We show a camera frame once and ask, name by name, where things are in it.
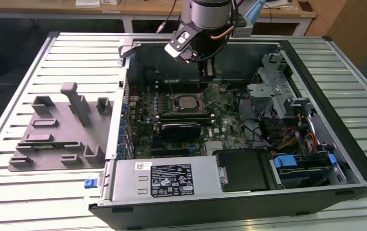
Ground hard disk in blue carrier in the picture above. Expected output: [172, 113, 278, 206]
[272, 154, 331, 190]

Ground thin locking lever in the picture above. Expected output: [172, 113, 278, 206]
[167, 77, 176, 97]

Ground small black box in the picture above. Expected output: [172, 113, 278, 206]
[298, 0, 315, 12]

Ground RAM slot black clips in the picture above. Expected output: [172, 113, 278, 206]
[155, 82, 202, 86]
[156, 86, 203, 91]

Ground black PC case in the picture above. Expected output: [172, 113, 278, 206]
[88, 36, 367, 229]

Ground black cable silver plug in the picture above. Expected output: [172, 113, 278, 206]
[156, 0, 176, 34]

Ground silver chipset heatsink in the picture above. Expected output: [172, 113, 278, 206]
[206, 141, 224, 155]

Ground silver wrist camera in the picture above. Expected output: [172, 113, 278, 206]
[164, 24, 200, 64]

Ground black camera cable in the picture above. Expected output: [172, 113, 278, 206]
[199, 0, 240, 64]

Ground black expansion slot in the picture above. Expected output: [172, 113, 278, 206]
[152, 148, 191, 156]

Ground grey parts rack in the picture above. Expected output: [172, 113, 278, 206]
[7, 81, 115, 172]

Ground black drive connector block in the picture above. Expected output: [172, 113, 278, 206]
[260, 118, 284, 143]

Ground black plastic shroud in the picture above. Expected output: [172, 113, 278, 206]
[214, 148, 272, 193]

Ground CPU socket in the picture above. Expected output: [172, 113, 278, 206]
[170, 92, 210, 115]

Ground green motherboard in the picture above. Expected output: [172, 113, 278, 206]
[123, 81, 267, 160]

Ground silver drive cage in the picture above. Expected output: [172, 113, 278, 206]
[246, 54, 303, 116]

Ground yellow orange wire bundle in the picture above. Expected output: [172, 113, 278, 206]
[271, 113, 319, 156]

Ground RAM slot white clips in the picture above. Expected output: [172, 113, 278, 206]
[156, 84, 202, 89]
[155, 80, 200, 84]

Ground black graphics card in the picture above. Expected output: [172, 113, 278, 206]
[159, 122, 203, 141]

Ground green RAM stick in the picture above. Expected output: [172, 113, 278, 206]
[33, 142, 68, 149]

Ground wooden cabinet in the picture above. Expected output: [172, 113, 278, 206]
[307, 0, 367, 67]

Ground wooden desk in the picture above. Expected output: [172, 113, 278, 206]
[0, 0, 319, 34]

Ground thick black cable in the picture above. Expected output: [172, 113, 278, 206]
[236, 88, 272, 150]

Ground silver CPU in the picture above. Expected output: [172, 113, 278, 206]
[174, 95, 203, 111]

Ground silver power supply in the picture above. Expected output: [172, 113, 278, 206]
[107, 156, 224, 202]

